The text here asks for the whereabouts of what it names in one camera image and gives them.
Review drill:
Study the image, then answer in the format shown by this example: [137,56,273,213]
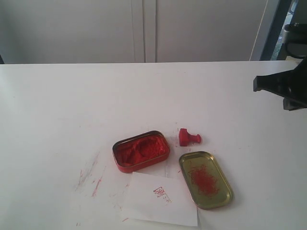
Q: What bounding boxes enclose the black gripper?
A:
[253,57,307,111]

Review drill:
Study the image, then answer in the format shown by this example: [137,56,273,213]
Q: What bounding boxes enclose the red stamp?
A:
[179,128,201,147]

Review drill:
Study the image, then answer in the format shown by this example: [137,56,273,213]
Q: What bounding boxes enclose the red ink paste tin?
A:
[112,130,170,173]

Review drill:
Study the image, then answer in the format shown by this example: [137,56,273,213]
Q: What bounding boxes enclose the beige box at table edge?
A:
[285,56,303,65]

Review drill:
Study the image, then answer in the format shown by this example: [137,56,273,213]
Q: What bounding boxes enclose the gold tin lid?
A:
[179,151,233,210]

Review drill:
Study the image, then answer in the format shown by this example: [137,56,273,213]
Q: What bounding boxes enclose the white paper sheet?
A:
[121,172,198,227]

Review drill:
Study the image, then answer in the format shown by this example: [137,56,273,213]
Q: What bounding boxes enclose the white cabinet doors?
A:
[0,0,278,64]

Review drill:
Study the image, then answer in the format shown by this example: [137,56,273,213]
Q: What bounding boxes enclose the gripper-mounted camera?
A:
[283,23,307,44]

